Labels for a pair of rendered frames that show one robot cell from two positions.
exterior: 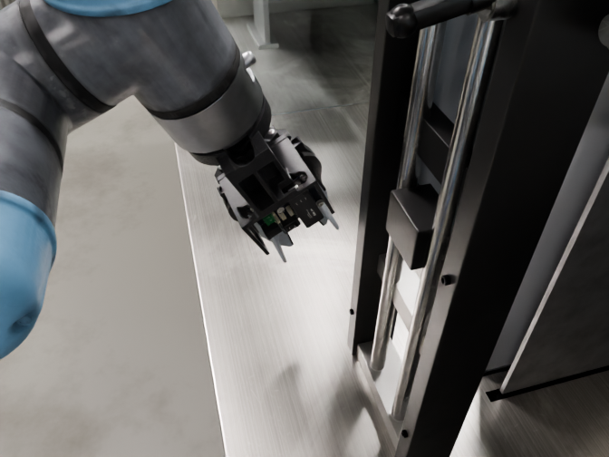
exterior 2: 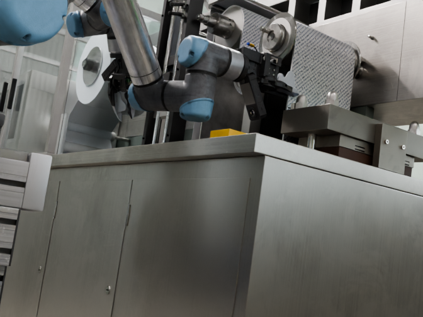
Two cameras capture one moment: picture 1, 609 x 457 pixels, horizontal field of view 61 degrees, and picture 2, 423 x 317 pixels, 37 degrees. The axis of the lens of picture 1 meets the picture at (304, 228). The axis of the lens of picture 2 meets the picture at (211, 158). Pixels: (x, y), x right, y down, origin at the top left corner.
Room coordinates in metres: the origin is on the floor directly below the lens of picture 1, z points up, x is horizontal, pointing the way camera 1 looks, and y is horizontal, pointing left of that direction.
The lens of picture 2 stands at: (-1.51, 0.39, 0.66)
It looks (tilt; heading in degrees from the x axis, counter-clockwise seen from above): 8 degrees up; 340
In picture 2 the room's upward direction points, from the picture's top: 8 degrees clockwise
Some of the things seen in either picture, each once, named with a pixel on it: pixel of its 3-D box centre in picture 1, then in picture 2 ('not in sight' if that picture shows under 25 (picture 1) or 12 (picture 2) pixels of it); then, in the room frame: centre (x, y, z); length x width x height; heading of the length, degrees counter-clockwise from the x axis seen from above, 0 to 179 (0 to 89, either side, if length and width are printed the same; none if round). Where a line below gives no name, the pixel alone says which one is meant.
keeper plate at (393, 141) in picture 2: not in sight; (391, 149); (-0.23, -0.54, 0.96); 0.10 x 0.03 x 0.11; 105
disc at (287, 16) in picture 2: not in sight; (277, 38); (-0.01, -0.29, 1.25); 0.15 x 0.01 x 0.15; 15
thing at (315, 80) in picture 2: not in sight; (320, 97); (-0.04, -0.43, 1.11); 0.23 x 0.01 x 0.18; 105
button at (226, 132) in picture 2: not in sight; (231, 138); (-0.23, -0.11, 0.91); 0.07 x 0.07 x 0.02; 15
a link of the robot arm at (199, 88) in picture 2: not in sight; (192, 96); (-0.13, -0.04, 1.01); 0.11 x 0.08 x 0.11; 41
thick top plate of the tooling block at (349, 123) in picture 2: not in sight; (359, 136); (-0.14, -0.50, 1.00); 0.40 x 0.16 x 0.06; 105
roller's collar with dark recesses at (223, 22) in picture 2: not in sight; (220, 26); (0.22, -0.20, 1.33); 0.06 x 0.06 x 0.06; 15
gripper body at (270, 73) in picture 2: not in sight; (255, 70); (-0.10, -0.20, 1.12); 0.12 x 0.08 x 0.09; 105
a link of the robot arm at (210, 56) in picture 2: not in sight; (203, 56); (-0.14, -0.05, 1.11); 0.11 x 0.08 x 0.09; 105
